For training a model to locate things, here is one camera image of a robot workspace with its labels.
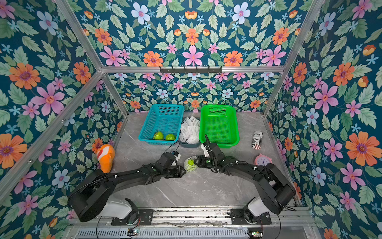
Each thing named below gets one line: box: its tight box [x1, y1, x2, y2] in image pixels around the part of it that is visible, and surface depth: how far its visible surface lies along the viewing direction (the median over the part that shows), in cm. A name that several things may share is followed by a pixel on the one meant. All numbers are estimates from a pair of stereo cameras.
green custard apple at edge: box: [165, 133, 176, 141], surface depth 100 cm
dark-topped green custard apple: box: [153, 131, 164, 140], surface depth 100 cm
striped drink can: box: [251, 130, 264, 150], surface depth 103 cm
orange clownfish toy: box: [96, 143, 115, 174], surface depth 89 cm
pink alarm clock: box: [254, 153, 273, 166], surface depth 93 cm
